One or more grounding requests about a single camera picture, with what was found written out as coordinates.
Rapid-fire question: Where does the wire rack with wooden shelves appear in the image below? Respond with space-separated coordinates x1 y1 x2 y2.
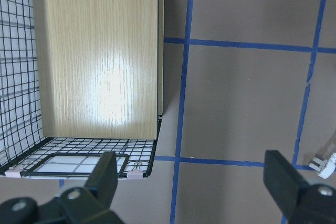
1 0 164 179

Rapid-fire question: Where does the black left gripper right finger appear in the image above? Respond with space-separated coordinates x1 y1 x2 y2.
264 150 335 223

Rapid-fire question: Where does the white power plug cable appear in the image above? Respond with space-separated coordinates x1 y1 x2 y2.
308 152 336 180

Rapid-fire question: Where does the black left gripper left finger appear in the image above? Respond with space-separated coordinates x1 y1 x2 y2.
54 151 124 224

